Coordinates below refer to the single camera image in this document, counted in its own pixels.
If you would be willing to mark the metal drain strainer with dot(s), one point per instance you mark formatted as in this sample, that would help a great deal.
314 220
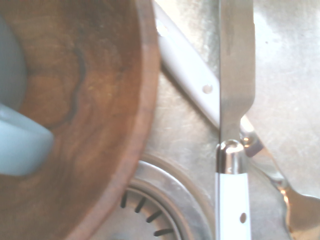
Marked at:
160 180

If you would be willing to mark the brown wooden bowl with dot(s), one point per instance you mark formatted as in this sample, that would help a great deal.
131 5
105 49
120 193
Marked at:
87 75

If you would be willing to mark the stainless steel double sink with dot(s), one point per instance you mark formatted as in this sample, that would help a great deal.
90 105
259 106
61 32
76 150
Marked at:
287 75

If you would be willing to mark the grey ceramic mug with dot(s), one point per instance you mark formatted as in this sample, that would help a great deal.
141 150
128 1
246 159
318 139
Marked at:
20 140

